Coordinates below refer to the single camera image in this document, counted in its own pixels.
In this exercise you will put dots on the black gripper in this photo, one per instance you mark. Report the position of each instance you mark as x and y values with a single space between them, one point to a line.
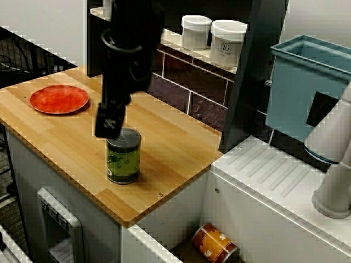
116 98

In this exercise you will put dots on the green pea can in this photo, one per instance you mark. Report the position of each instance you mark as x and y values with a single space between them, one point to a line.
123 164

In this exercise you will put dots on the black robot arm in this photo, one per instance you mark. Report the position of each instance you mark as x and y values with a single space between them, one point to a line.
131 54

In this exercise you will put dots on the orange red round plate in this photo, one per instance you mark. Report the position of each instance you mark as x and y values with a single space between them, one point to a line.
59 100

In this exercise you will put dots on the dark upright kitchen panel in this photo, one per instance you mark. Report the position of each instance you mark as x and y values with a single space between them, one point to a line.
94 49
246 82

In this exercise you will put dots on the dark tiled backsplash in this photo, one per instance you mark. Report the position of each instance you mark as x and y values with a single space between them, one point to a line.
178 82

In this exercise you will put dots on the white toy kitchen cabinet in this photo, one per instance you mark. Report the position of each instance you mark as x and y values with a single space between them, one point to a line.
27 170

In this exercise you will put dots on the grey toy dishwasher door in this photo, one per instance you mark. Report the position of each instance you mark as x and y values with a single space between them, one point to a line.
74 227

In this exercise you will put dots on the white plastic jar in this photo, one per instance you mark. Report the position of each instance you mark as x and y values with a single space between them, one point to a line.
106 5
194 33

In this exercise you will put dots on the white jar with logo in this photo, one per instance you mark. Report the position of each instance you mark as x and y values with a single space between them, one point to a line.
225 46

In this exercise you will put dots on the orange soup can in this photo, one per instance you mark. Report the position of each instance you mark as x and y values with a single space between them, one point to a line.
214 242

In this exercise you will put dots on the white toy sink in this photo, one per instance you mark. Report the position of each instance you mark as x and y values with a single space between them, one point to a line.
260 191

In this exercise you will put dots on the blue plastic bin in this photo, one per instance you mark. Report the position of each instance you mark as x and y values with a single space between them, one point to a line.
288 96

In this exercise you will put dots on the grey toy faucet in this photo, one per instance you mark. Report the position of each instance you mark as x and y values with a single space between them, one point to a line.
334 191

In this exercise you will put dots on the aluminium extrusion frame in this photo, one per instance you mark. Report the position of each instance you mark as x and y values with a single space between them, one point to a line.
8 246

